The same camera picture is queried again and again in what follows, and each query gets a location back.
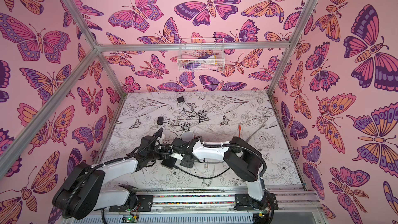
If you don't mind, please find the black network switch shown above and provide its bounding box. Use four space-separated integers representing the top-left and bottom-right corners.
161 157 177 170

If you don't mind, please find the black ethernet cable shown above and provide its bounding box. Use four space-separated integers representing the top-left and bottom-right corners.
172 166 232 180

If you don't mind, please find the black power adapter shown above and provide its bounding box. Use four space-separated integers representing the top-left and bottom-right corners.
177 96 210 123
157 116 191 135

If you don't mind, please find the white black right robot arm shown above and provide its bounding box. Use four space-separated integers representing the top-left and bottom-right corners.
166 136 276 224

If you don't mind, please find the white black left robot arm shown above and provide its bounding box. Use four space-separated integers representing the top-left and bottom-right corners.
52 128 163 220

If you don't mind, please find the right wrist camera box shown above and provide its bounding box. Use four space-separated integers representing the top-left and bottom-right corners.
170 153 183 161

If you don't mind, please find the white network switch box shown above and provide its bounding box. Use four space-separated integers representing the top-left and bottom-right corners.
181 131 194 142

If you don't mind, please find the white wire basket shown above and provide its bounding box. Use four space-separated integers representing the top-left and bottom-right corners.
176 37 226 72

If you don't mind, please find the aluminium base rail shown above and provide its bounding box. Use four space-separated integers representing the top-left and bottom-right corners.
59 188 328 224

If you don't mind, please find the aluminium frame post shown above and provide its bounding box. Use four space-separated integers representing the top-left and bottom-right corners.
62 0 125 97

